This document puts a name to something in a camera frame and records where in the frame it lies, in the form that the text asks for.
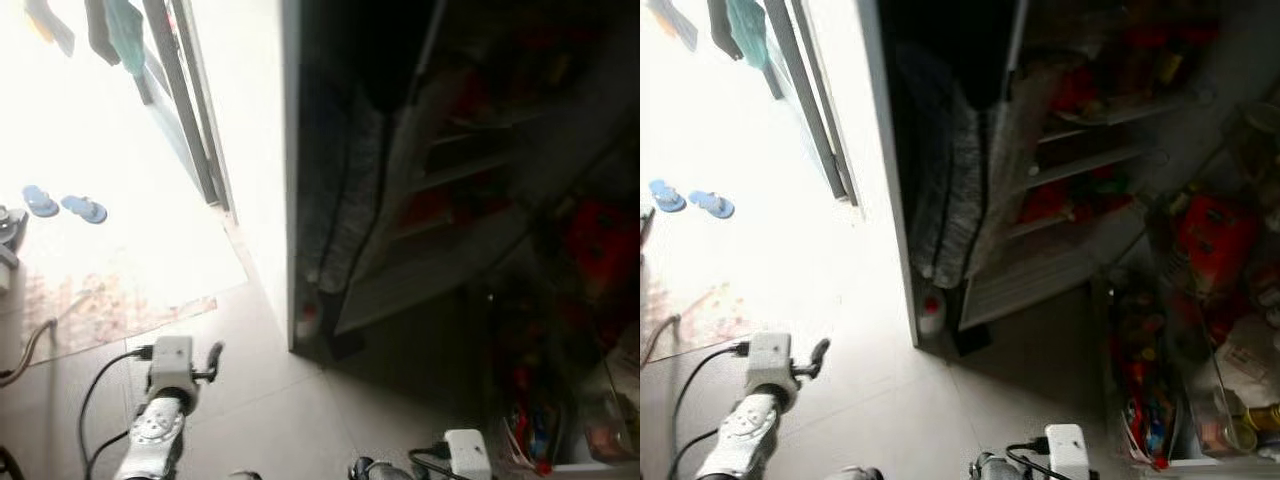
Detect grey fridge door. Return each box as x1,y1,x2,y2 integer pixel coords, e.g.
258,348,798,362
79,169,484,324
960,0,1201,331

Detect pink patterned floor mat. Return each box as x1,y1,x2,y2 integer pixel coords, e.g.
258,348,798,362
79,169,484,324
640,290,761,351
20,270,221,361

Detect blue flip-flop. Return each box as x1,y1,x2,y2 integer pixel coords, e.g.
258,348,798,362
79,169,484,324
688,190,736,220
648,179,688,214
60,195,109,225
22,185,61,218

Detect grey textured cloth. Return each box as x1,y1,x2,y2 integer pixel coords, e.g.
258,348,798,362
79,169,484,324
900,45,1001,291
305,95,386,296

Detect red food package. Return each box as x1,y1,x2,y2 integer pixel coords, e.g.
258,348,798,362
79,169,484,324
1170,195,1261,291
560,195,641,301

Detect colourful food packs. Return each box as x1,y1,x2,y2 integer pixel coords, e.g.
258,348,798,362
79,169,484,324
1115,330,1176,471
500,365,556,476

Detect teal hanging cloth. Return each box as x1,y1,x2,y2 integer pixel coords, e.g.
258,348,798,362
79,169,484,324
725,0,771,71
103,0,148,79

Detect dark hanging cloth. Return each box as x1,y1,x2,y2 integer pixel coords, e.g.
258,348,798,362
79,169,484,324
705,0,743,61
82,0,121,66

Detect light hanging cloth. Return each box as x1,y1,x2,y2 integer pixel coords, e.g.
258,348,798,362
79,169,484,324
645,0,701,51
25,0,76,56

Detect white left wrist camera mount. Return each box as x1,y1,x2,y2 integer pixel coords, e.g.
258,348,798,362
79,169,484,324
148,336,196,393
745,332,796,386

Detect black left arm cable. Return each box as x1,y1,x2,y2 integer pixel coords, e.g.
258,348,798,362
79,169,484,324
668,343,751,480
75,345,156,480

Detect brown curved cord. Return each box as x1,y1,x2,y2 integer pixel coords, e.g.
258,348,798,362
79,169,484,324
640,313,683,366
0,318,61,389

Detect dark sliding door frame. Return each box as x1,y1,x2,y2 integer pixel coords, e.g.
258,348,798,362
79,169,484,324
765,0,861,206
140,0,231,211

